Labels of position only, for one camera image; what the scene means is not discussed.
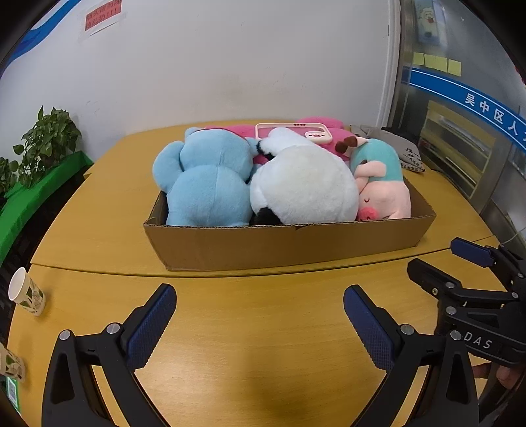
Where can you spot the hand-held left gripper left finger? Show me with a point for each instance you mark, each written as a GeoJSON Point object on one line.
{"type": "Point", "coordinates": [150, 328]}

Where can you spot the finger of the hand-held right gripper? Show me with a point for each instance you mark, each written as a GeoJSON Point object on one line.
{"type": "Point", "coordinates": [431, 277]}
{"type": "Point", "coordinates": [472, 251]}

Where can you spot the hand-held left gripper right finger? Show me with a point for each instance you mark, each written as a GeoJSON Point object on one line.
{"type": "Point", "coordinates": [370, 328]}

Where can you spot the cardboard box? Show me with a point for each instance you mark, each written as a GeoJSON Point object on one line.
{"type": "Point", "coordinates": [287, 246]}

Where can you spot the panda plush toy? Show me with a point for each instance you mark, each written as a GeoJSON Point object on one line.
{"type": "Point", "coordinates": [302, 184]}

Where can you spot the wooden desktop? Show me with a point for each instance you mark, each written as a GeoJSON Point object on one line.
{"type": "Point", "coordinates": [267, 340]}

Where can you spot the person's right hand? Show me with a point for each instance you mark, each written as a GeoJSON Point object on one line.
{"type": "Point", "coordinates": [507, 375]}

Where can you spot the yellow shelf cabinet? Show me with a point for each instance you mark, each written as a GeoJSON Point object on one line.
{"type": "Point", "coordinates": [456, 143]}

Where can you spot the teal and pink plush toy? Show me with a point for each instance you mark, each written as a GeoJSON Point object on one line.
{"type": "Point", "coordinates": [380, 180]}

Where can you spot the grey cloth bag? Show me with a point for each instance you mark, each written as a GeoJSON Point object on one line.
{"type": "Point", "coordinates": [404, 152]}

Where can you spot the paper cup with green print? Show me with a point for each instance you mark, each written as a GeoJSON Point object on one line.
{"type": "Point", "coordinates": [26, 291]}
{"type": "Point", "coordinates": [12, 363]}

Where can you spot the green card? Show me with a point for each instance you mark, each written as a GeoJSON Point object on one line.
{"type": "Point", "coordinates": [13, 394]}

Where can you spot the blue banner strip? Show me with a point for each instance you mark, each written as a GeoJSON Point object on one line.
{"type": "Point", "coordinates": [464, 98]}

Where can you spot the blue plush toy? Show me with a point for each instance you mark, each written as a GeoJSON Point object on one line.
{"type": "Point", "coordinates": [205, 176]}

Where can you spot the pink phone case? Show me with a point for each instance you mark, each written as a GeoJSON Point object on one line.
{"type": "Point", "coordinates": [316, 135]}

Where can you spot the yellow sticky note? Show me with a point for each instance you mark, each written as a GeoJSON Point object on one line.
{"type": "Point", "coordinates": [454, 67]}
{"type": "Point", "coordinates": [431, 61]}
{"type": "Point", "coordinates": [418, 59]}
{"type": "Point", "coordinates": [442, 63]}

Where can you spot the green potted plant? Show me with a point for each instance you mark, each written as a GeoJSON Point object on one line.
{"type": "Point", "coordinates": [45, 139]}

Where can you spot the cartoon poster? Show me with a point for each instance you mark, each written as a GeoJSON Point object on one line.
{"type": "Point", "coordinates": [429, 22]}

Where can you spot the paper wall notice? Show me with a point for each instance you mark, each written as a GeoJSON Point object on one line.
{"type": "Point", "coordinates": [102, 18]}

